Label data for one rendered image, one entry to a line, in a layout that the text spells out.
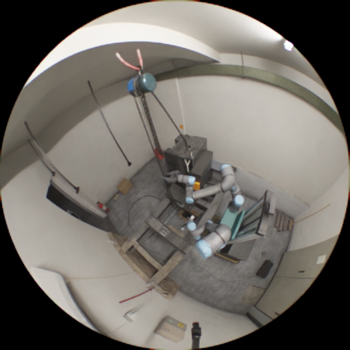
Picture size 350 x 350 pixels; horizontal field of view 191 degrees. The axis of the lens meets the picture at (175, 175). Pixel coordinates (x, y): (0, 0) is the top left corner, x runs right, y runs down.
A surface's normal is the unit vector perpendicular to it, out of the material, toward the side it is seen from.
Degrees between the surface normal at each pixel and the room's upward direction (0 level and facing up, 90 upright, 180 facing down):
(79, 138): 90
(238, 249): 0
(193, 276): 0
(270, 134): 90
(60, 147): 90
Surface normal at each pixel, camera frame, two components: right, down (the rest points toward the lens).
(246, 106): -0.61, 0.67
